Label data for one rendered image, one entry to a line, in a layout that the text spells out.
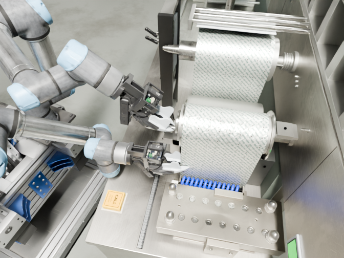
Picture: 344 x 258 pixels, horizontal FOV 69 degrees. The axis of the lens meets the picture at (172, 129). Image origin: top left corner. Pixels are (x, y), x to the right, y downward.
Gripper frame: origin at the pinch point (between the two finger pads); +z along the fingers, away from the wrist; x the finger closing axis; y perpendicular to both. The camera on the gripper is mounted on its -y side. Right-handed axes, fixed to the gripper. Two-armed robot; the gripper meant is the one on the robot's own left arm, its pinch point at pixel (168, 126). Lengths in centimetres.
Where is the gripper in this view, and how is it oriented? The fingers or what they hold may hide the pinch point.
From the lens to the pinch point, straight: 76.8
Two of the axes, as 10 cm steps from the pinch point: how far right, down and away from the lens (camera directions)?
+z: 7.5, 5.0, 4.2
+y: 6.3, -3.8, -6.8
